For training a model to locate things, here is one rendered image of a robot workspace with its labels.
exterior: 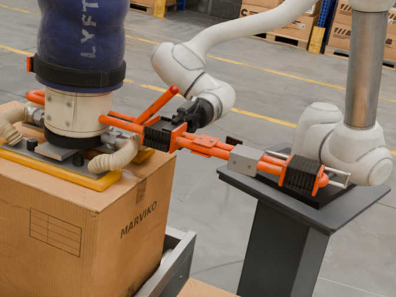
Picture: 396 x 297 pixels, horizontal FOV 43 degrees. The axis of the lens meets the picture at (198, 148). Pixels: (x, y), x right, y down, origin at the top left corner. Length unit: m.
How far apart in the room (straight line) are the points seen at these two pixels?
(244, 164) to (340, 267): 1.81
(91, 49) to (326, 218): 0.96
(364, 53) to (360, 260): 1.68
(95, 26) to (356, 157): 0.92
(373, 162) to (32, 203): 1.02
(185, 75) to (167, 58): 0.08
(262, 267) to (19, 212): 1.09
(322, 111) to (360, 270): 1.33
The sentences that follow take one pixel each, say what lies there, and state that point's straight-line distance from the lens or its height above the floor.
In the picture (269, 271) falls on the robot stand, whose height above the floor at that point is 0.37.
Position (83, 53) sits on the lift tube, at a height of 1.26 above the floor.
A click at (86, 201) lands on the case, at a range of 1.20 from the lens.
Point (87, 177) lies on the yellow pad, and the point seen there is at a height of 0.97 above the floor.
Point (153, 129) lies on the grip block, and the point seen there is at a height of 1.11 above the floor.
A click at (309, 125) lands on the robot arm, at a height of 0.98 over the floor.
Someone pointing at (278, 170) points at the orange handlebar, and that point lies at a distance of 1.16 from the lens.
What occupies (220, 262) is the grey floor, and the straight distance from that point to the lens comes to 2.70.
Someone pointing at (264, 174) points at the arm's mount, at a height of 0.78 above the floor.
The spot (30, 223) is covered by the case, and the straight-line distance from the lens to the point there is 1.32.
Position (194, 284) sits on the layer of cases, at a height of 0.54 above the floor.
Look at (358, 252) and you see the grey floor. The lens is 3.11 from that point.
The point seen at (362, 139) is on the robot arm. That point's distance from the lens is 1.68.
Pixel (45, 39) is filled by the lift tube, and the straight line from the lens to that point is 1.26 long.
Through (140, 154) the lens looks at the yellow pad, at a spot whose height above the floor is 0.97.
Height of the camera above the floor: 1.57
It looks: 24 degrees down
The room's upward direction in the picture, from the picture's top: 9 degrees clockwise
